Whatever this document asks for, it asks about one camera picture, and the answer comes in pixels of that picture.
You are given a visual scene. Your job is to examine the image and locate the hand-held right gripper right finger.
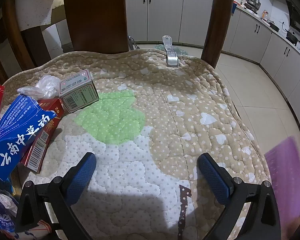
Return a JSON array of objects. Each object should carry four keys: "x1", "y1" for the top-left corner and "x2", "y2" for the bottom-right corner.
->
[{"x1": 198, "y1": 152, "x2": 282, "y2": 240}]

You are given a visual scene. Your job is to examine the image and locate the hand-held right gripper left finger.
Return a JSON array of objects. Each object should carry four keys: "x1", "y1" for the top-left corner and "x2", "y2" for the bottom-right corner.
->
[{"x1": 15, "y1": 152, "x2": 98, "y2": 240}]

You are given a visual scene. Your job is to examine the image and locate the large red carton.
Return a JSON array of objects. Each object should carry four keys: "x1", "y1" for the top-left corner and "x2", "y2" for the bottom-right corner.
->
[{"x1": 20, "y1": 98, "x2": 65, "y2": 173}]

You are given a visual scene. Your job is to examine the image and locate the purple plastic basket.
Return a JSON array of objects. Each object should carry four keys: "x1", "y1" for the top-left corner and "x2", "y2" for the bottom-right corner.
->
[{"x1": 264, "y1": 135, "x2": 300, "y2": 230}]

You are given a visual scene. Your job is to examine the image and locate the grey medicine box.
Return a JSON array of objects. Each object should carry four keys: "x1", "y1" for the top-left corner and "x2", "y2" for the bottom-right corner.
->
[{"x1": 58, "y1": 69, "x2": 100, "y2": 113}]

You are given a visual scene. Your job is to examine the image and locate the blue white paper pack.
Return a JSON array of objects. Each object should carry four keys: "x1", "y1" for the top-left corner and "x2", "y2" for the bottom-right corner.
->
[{"x1": 0, "y1": 94, "x2": 58, "y2": 183}]

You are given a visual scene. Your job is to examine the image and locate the blue tissue packet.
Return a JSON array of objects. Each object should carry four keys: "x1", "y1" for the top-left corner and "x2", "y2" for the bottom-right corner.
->
[{"x1": 0, "y1": 190, "x2": 18, "y2": 234}]

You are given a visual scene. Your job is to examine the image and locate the quilted heart print blanket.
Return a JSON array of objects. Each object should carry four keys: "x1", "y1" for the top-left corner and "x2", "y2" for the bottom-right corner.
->
[{"x1": 1, "y1": 49, "x2": 272, "y2": 240}]

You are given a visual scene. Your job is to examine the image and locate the silver white clip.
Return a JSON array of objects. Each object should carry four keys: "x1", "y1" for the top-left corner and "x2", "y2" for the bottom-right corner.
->
[{"x1": 162, "y1": 35, "x2": 180, "y2": 67}]

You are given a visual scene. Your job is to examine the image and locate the green clear plastic bag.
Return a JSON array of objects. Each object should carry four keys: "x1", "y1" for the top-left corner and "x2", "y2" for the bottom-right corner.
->
[{"x1": 154, "y1": 44, "x2": 189, "y2": 55}]

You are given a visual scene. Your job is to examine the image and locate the brown wooden chair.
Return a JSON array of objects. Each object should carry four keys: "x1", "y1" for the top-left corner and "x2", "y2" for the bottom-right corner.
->
[{"x1": 0, "y1": 0, "x2": 237, "y2": 85}]

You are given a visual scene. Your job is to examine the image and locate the grey kitchen base cabinets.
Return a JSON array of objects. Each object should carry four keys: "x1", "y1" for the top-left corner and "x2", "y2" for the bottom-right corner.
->
[{"x1": 125, "y1": 0, "x2": 300, "y2": 130}]

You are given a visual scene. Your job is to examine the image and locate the metal dish rack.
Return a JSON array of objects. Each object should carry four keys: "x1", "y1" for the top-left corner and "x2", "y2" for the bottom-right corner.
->
[{"x1": 242, "y1": 0, "x2": 262, "y2": 13}]

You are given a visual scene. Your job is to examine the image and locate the black range hood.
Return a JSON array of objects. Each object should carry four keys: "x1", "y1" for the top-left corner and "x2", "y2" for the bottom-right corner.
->
[{"x1": 286, "y1": 0, "x2": 300, "y2": 30}]

